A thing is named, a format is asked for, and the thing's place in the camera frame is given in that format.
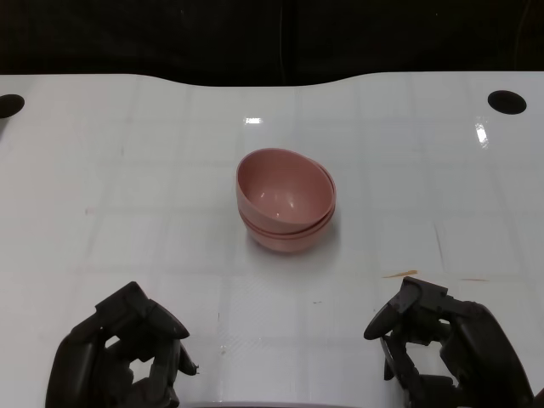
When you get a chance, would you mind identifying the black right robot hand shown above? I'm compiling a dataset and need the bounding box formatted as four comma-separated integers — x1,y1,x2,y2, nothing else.
363,276,536,408

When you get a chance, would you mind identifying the black round table grommet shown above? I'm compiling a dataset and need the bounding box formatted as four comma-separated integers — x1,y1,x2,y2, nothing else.
486,89,528,116
0,93,26,119

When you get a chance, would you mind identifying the pink bowl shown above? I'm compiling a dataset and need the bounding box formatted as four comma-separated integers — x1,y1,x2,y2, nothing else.
237,159,337,237
235,147,335,226
240,210,336,255

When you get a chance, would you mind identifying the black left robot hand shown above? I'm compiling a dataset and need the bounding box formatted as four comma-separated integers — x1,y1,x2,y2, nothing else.
45,280,201,408

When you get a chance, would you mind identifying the black backdrop curtain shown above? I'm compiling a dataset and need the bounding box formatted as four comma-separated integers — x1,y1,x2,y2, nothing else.
0,0,544,86

